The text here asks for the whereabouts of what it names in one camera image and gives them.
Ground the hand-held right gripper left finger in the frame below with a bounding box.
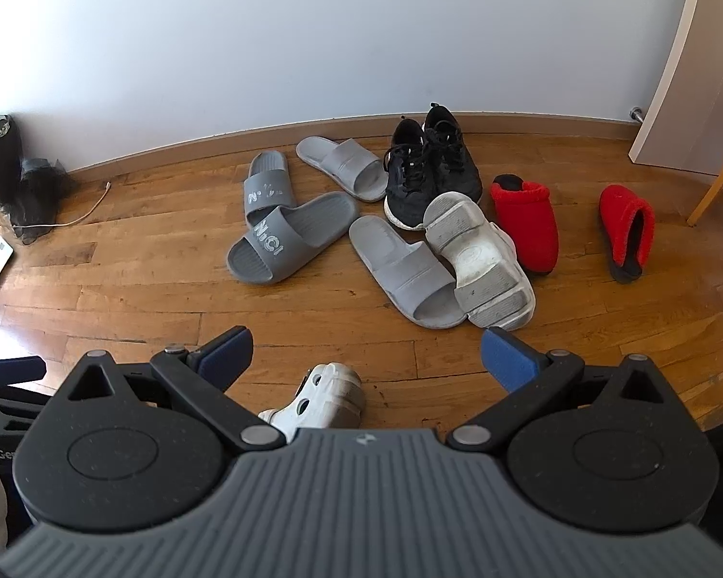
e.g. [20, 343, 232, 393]
[57, 325, 287, 454]

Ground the beige door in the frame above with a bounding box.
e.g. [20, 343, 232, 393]
[628, 0, 723, 168]

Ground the dark grey slide clear print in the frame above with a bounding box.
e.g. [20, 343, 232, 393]
[226, 191, 361, 285]

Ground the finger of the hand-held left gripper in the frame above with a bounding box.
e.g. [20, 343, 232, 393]
[0, 356, 47, 387]

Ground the dark grey slide worn print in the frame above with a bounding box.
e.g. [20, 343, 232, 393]
[242, 150, 299, 226]

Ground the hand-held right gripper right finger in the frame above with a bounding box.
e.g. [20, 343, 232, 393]
[447, 326, 676, 454]

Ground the white clog with charms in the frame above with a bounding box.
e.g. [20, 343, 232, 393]
[257, 362, 366, 442]
[423, 191, 536, 332]

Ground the light wooden table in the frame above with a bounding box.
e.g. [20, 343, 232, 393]
[687, 131, 723, 228]

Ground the red fleece slipper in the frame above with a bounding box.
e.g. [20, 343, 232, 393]
[598, 184, 656, 284]
[489, 173, 560, 276]

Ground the black sneaker white sole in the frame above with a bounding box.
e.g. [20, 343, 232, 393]
[384, 117, 438, 231]
[423, 104, 484, 206]

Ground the light grey slide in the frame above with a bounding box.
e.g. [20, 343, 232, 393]
[295, 135, 388, 203]
[348, 215, 466, 331]

